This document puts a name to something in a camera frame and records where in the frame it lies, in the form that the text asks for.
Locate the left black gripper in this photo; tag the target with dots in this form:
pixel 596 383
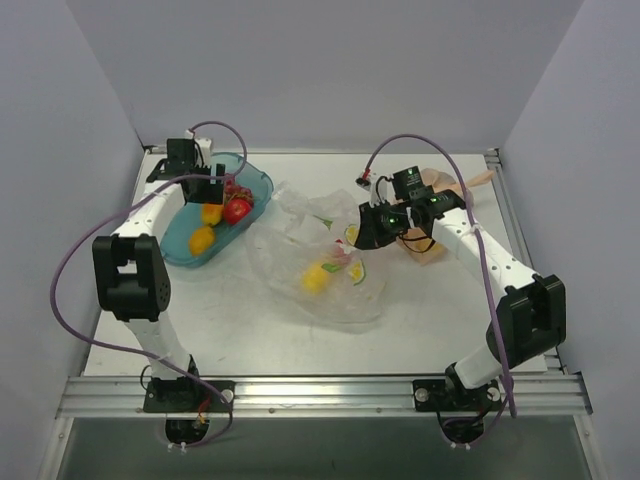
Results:
pixel 203 191

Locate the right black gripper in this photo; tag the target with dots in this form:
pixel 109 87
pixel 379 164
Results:
pixel 370 228

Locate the fake red grape bunch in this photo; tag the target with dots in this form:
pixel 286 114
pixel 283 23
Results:
pixel 233 190

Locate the orange yellow fake mango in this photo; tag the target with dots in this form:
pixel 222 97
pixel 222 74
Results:
pixel 212 214

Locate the red fake apple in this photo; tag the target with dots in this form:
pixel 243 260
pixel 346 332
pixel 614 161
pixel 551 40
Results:
pixel 339 254
pixel 235 210

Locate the clear printed plastic bag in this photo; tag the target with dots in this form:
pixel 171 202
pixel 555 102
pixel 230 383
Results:
pixel 310 258

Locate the yellow fake lemon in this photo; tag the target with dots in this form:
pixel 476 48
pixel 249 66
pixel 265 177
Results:
pixel 315 279

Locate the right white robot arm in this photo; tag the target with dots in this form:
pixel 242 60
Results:
pixel 528 311

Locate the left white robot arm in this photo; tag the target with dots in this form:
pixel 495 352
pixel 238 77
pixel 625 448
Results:
pixel 132 280

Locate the small orange fake fruit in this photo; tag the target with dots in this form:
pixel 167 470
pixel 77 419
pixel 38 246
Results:
pixel 201 240

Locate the orange tied plastic bag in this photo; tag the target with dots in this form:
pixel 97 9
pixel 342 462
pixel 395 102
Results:
pixel 419 245

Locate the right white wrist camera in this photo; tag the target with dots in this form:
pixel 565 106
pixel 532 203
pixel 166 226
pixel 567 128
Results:
pixel 379 188

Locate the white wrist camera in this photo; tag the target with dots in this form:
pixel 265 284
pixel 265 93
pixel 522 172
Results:
pixel 379 188
pixel 203 146

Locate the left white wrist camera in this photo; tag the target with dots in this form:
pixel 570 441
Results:
pixel 203 146

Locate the front aluminium rail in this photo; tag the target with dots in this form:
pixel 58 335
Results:
pixel 318 397

